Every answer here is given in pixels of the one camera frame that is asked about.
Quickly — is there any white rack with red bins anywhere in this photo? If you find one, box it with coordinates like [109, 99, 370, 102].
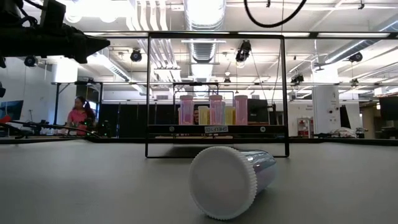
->
[297, 116, 312, 138]

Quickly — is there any black monitor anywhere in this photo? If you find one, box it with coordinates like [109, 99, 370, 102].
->
[248, 98, 270, 124]
[378, 95, 398, 121]

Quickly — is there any teal printed pill bottle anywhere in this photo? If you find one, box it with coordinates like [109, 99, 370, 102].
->
[234, 95, 249, 126]

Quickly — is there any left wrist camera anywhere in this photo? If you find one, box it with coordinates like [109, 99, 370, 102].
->
[39, 0, 67, 29]

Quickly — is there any wooden shelf black wire frame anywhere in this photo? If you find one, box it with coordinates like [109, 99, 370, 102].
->
[144, 32, 290, 159]

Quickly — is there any monitor with blue screen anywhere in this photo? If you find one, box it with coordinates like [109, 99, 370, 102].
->
[0, 100, 25, 121]

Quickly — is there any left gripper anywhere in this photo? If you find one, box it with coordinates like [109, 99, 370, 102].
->
[18, 26, 112, 65]

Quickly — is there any silver ribbed air duct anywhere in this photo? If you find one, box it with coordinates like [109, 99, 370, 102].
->
[183, 0, 227, 63]

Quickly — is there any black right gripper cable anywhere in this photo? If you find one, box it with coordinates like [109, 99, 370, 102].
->
[243, 0, 308, 29]

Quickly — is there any black partition panel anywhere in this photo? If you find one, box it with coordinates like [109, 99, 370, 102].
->
[99, 103, 181, 138]

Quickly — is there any black ceiling light track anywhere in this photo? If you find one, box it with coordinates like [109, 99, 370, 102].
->
[102, 81, 398, 87]
[83, 30, 398, 39]

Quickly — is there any grey table mat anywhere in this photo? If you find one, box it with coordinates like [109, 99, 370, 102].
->
[0, 139, 398, 224]

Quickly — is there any black stand frame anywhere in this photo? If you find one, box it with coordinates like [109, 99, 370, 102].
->
[51, 80, 104, 138]

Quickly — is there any white square building pillar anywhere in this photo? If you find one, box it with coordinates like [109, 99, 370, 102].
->
[312, 67, 341, 135]

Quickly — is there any black ceiling mounted camera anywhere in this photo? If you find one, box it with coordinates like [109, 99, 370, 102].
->
[129, 48, 143, 63]
[24, 55, 38, 68]
[348, 51, 364, 63]
[235, 39, 252, 63]
[290, 73, 305, 85]

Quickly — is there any black metal rig frame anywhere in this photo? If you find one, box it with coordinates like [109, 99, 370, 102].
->
[0, 135, 398, 146]

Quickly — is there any pink pill bottle white cap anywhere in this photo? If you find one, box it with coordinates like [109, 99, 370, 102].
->
[180, 95, 195, 126]
[208, 94, 223, 126]

